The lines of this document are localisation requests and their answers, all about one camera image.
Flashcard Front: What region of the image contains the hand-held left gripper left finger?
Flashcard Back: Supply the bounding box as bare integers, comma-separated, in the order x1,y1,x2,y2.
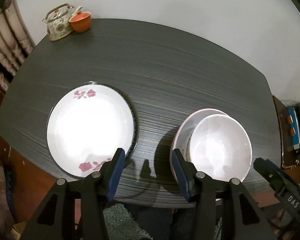
21,147,126,240

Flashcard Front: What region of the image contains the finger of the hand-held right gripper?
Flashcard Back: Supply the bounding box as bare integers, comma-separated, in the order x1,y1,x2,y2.
253,157,283,193
264,159,294,180

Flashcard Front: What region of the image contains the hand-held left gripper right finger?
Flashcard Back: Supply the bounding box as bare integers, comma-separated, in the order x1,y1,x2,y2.
171,148,277,240

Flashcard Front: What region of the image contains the white bowl with dark lettering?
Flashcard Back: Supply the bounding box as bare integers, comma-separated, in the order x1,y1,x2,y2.
182,120,194,162

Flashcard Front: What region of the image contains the white bowl with blue print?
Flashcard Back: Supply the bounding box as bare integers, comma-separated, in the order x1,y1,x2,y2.
189,114,252,183

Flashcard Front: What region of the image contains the white plate with pink flowers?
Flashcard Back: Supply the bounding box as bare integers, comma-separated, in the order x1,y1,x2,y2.
46,84,135,177

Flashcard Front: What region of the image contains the large pink bowl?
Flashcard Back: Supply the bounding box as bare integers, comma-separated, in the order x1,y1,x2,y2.
169,108,238,202

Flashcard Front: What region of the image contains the dark wooden side cabinet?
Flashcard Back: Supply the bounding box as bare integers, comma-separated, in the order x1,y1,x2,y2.
272,95,300,169

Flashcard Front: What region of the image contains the green shaggy rug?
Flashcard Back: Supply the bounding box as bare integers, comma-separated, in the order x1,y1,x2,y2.
102,203,153,240

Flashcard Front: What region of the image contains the orange cup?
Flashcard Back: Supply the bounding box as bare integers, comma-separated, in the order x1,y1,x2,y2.
69,11,92,33

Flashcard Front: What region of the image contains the floral ceramic teapot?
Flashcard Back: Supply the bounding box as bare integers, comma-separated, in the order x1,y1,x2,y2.
42,3,83,42

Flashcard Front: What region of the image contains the beige patterned curtain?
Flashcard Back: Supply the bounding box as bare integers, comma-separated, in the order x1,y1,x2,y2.
0,0,37,93

